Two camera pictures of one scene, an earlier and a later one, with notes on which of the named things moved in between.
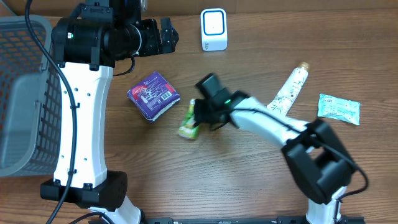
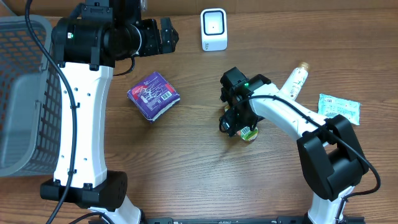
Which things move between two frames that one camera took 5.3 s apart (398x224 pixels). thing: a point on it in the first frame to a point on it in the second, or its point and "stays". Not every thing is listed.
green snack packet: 186,129 to 246,134
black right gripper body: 207,114 to 245,117
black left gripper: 160,36 stays
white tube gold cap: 284,101 stays
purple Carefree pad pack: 153,96 stays
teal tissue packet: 339,109 stays
